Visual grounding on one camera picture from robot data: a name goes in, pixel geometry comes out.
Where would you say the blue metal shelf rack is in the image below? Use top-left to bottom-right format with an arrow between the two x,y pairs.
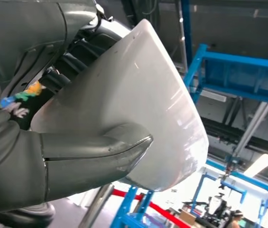
181,0 -> 268,106
110,185 -> 163,228

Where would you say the silver metal pole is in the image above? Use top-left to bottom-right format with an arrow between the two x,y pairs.
78,184 -> 115,228

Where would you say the red barrier tape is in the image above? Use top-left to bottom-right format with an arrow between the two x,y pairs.
111,189 -> 191,228

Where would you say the cardboard box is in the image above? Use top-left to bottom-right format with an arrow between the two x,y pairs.
178,209 -> 196,226

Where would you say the person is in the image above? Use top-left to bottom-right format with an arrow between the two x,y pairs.
226,209 -> 243,228

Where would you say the ceiling light panel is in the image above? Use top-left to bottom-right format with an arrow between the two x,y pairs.
242,153 -> 268,179

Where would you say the blue overhead frame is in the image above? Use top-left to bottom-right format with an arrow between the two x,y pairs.
190,159 -> 268,228

